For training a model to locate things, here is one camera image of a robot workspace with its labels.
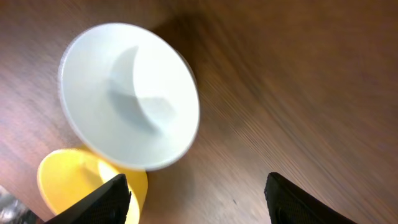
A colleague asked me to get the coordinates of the yellow small bowl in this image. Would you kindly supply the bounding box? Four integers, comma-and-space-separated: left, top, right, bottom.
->
37, 147, 148, 224

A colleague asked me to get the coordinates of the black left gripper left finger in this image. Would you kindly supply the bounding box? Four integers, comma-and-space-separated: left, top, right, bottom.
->
45, 174, 131, 224

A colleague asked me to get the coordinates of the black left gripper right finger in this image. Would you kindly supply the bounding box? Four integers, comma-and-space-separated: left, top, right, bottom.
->
264, 172, 354, 224

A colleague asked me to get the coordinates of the white small bowl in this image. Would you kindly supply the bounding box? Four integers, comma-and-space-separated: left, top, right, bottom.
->
58, 23, 200, 170

